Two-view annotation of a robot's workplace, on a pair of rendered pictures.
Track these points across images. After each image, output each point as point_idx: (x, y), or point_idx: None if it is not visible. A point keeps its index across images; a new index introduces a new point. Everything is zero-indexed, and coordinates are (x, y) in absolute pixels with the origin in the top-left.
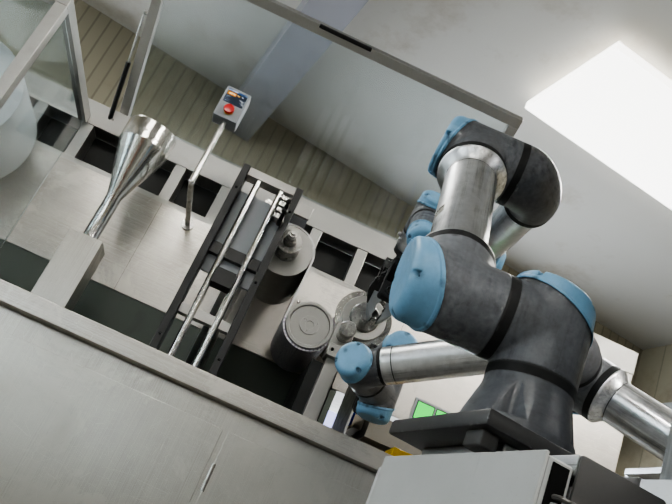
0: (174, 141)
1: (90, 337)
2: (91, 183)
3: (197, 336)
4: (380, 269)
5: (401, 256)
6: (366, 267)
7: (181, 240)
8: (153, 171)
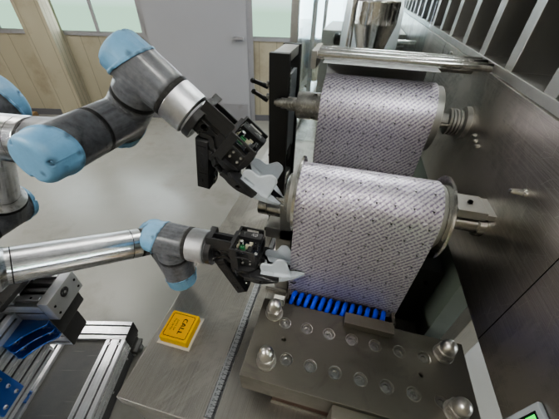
0: (373, 4)
1: None
2: (430, 45)
3: (422, 176)
4: (261, 132)
5: (27, 189)
6: None
7: (442, 79)
8: (372, 41)
